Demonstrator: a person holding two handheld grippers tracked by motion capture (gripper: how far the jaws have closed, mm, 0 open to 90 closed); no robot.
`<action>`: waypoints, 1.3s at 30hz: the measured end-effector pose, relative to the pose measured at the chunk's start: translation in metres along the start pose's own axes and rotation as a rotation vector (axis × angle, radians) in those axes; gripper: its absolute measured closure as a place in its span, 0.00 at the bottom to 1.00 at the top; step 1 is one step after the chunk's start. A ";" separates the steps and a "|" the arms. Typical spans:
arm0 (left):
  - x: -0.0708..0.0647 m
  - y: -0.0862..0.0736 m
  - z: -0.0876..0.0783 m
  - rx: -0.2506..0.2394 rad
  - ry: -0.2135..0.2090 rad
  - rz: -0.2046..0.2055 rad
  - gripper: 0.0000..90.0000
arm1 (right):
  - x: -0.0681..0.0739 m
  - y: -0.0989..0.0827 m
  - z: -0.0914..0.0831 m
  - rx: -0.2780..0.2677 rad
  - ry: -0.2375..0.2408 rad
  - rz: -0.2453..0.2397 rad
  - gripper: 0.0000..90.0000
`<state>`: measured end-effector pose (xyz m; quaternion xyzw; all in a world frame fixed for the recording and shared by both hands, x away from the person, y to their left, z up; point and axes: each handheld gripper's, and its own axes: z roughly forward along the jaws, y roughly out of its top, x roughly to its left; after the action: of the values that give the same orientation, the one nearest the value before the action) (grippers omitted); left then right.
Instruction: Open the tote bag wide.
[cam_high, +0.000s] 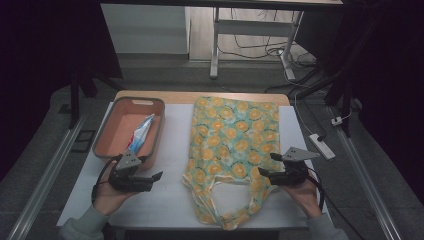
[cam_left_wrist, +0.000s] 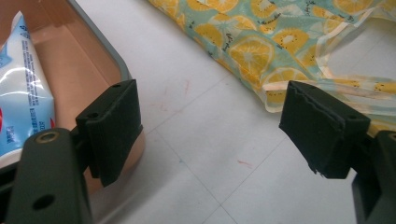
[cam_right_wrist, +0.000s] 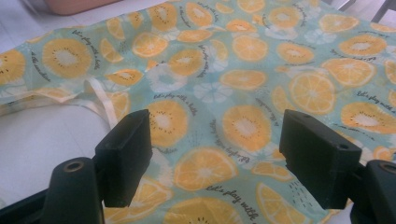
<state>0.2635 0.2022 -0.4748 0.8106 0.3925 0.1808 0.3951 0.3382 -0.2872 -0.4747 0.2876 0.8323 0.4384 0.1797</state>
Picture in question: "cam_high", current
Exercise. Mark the aluminium rail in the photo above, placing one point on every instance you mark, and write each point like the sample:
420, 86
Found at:
46, 176
366, 180

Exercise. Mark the orange plastic basket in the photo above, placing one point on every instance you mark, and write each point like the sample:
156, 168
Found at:
116, 133

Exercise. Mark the black floor plate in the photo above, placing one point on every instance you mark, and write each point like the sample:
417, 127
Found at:
83, 141

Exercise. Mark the white plug adapter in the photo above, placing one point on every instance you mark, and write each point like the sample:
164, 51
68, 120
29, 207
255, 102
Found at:
337, 121

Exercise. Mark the person's left hand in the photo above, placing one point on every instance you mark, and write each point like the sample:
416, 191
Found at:
106, 196

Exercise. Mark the white power strip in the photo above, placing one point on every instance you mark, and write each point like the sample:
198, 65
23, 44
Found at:
321, 146

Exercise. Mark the white desk frame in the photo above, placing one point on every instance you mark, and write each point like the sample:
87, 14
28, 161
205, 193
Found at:
253, 28

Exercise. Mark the black metal stand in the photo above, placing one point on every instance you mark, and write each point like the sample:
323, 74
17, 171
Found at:
340, 90
75, 96

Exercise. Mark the white table mat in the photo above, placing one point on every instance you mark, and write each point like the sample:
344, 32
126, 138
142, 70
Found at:
170, 200

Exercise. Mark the floral tote bag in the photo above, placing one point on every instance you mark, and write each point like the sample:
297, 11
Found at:
230, 136

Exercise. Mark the person's right hand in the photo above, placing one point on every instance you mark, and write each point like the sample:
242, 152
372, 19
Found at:
308, 196

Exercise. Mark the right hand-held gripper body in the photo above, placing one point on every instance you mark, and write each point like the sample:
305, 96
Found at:
293, 173

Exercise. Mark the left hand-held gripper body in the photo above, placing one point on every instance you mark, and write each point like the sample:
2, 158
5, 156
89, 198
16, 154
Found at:
127, 173

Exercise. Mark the toothpaste tube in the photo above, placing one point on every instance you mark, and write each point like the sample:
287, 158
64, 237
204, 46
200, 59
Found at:
141, 133

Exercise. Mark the white cabinet panel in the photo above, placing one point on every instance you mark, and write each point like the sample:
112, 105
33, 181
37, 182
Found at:
143, 28

